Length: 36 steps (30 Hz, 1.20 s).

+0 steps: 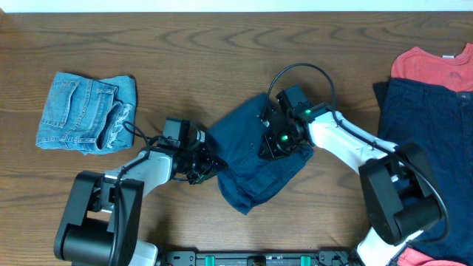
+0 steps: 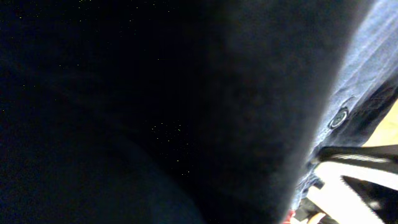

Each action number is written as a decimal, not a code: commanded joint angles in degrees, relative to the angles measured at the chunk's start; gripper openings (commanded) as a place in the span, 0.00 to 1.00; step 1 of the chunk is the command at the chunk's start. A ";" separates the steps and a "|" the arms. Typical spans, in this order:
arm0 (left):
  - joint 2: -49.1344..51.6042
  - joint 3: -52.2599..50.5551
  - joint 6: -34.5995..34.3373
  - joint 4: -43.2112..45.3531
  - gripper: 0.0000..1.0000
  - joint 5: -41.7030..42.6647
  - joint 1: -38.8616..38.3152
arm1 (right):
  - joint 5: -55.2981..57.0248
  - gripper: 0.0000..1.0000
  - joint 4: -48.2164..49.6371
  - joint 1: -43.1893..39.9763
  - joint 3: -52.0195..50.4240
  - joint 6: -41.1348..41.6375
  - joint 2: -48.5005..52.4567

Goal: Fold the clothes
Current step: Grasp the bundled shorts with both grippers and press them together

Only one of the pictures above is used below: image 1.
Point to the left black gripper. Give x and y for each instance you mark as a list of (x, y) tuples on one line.
[(207, 167)]

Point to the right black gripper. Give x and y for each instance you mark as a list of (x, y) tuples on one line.
[(269, 148)]

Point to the dark navy blue shorts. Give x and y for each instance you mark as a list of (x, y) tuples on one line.
[(249, 181)]

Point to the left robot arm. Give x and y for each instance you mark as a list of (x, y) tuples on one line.
[(100, 222)]

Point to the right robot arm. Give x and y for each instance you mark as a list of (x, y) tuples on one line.
[(400, 193)]

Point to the folded light blue denim shorts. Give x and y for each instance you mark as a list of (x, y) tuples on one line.
[(87, 115)]

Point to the dark navy garment pile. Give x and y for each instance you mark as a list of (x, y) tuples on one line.
[(440, 121)]

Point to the red t-shirt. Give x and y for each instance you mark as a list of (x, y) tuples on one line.
[(452, 71)]

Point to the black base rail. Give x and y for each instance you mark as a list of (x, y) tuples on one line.
[(258, 258)]

